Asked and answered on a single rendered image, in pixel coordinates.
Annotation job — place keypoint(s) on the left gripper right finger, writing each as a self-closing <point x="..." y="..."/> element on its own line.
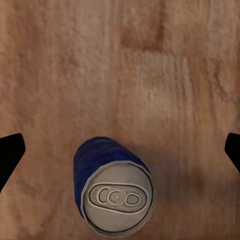
<point x="232" y="148"/>

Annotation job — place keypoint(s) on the can of soda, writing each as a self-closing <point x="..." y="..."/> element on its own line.
<point x="114" y="190"/>

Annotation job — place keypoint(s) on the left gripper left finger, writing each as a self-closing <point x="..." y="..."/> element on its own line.
<point x="12" y="148"/>

